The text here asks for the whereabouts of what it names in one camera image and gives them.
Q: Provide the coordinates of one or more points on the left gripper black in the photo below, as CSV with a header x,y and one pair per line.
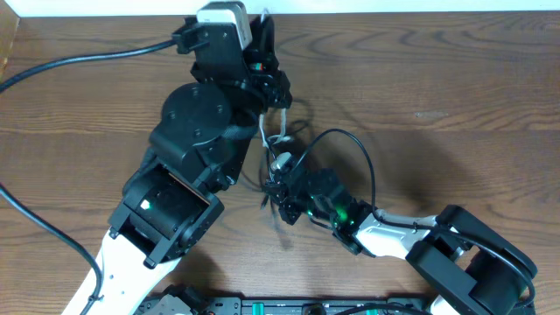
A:
x,y
268,61

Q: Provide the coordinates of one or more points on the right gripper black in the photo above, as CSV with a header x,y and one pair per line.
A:
x,y
282,193

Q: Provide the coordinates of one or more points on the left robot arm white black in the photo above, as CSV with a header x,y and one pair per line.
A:
x,y
196,151

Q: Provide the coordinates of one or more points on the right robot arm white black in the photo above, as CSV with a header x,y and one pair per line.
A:
x,y
473,269

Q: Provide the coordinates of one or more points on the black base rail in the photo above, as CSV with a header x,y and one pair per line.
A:
x,y
186,300

